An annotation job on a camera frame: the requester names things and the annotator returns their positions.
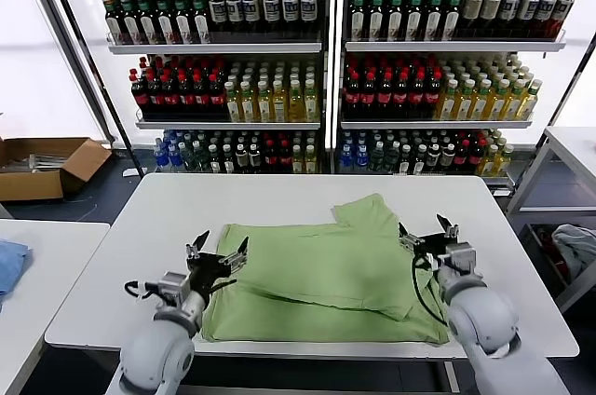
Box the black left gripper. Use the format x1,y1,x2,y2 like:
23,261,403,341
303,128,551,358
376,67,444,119
185,229,251,296

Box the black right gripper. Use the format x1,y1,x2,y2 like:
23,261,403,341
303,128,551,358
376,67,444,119
398,212,461,262

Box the light green t-shirt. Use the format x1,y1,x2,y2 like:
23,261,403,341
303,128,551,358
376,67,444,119
199,193,452,346

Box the dark storage crate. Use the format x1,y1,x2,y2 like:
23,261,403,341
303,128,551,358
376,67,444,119
525,223,573,292

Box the yellow tea bottle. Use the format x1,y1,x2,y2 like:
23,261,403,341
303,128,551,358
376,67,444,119
520,79,544,122
488,80,510,122
271,80,289,124
303,79,320,124
437,80,459,122
472,80,493,122
239,81,258,124
224,81,242,124
288,80,305,124
256,81,273,124
454,80,476,122
505,80,526,122

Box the red cap cola bottle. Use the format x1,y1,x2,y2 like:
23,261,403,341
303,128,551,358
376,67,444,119
208,72,226,120
130,69,149,120
425,69,442,119
193,72,210,120
177,72,195,120
161,72,179,120
343,71,361,119
359,72,377,119
408,71,427,119
375,72,394,119
145,72,164,120
392,72,410,119

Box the grey white cloth pile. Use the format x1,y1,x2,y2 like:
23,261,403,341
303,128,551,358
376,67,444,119
551,224,596,292

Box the white metal shelf rack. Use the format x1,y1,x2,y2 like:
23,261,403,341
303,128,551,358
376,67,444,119
342,0,567,182
76,0,334,177

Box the clear plastic packs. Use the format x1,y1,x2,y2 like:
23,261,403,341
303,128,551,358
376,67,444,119
27,154,71,175

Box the brown cardboard box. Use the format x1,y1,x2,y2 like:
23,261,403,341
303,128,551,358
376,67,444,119
0,137,115,203

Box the blue folded cloth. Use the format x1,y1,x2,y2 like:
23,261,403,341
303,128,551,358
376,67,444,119
0,238,34,312

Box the dark slanted pole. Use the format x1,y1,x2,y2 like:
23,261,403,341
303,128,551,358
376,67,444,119
539,34,596,140

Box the green cap white label bottle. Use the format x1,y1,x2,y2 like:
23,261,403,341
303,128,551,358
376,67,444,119
367,0,386,40
137,0,158,46
386,0,405,40
404,0,425,40
424,0,443,40
104,0,123,46
156,0,176,46
441,0,462,40
348,0,368,40
119,0,141,46
173,0,194,46
191,0,211,45

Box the white cap beige label bottle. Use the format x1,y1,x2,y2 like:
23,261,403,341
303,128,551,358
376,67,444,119
461,0,483,39
480,0,502,39

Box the white cap blue label bottle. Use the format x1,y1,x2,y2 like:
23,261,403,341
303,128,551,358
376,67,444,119
517,0,538,39
535,0,556,39
225,0,245,34
552,0,576,39
262,0,282,34
280,0,300,34
299,0,319,34
208,0,228,34
242,0,262,34
498,0,521,39

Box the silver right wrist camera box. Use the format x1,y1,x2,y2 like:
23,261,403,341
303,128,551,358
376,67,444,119
444,240,478,276

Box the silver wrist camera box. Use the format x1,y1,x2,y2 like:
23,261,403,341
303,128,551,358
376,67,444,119
156,271,193,308
444,240,478,276

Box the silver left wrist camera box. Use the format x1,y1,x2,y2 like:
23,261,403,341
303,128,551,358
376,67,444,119
156,271,193,308

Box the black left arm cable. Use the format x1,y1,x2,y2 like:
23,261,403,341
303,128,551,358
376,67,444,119
123,279,162,302

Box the grey metal frame table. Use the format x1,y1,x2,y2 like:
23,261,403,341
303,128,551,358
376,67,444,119
505,127,596,315

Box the thin black frame pole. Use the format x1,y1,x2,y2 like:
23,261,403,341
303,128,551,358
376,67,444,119
39,0,146,178

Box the grey slanted frame pole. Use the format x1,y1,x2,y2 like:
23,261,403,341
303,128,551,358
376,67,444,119
18,0,116,144

